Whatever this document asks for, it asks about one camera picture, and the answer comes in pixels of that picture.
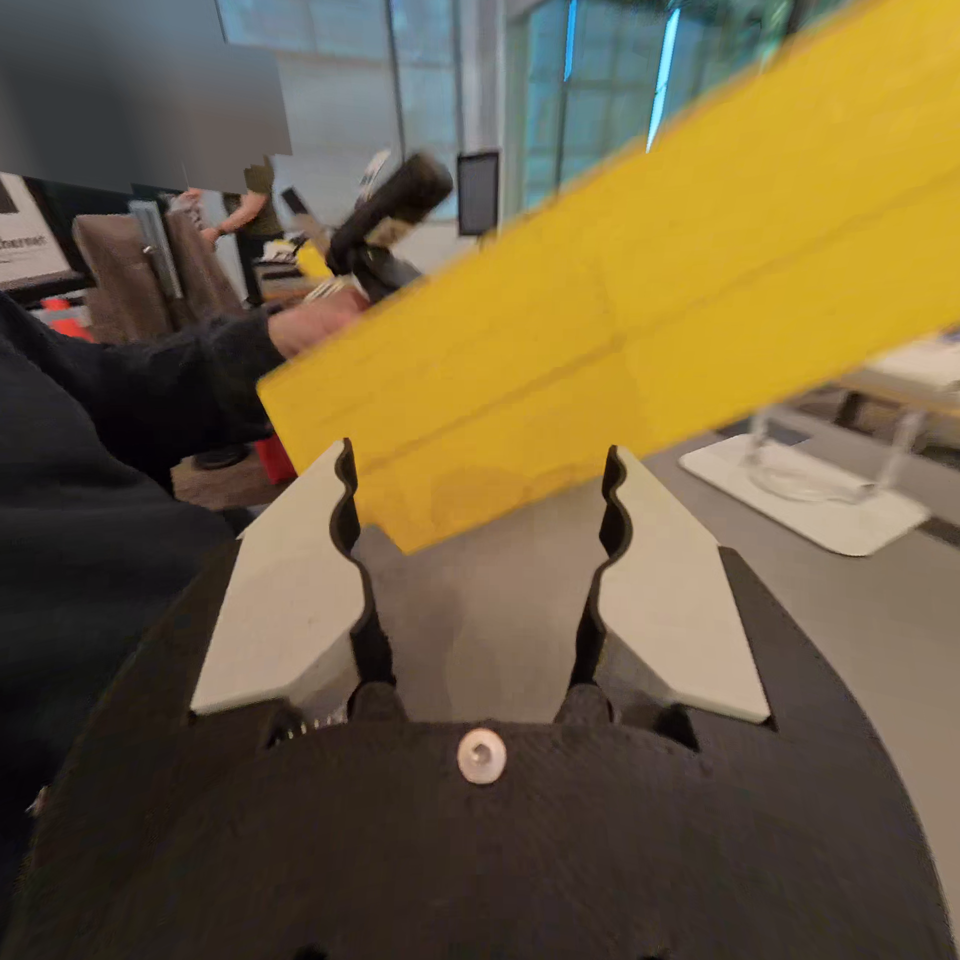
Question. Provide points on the black standing monitor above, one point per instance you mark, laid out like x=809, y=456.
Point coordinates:
x=478, y=193

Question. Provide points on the person's left hand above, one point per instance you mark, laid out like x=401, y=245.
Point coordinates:
x=315, y=322

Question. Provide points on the clear acrylic holder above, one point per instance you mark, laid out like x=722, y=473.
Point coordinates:
x=795, y=484

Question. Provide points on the wooden-edged display board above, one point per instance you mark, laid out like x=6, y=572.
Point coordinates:
x=922, y=367

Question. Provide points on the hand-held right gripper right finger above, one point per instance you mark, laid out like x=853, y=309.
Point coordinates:
x=675, y=600

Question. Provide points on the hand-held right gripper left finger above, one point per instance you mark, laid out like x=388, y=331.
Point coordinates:
x=285, y=600

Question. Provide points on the person's left forearm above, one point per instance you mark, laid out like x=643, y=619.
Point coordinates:
x=202, y=375

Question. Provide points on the white sign board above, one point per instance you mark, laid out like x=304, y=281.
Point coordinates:
x=26, y=240

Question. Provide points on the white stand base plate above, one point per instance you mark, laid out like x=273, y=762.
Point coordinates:
x=847, y=517

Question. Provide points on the red floor object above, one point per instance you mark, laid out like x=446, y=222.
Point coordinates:
x=274, y=461

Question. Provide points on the yellow plastic bin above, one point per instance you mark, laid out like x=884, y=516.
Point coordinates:
x=675, y=300

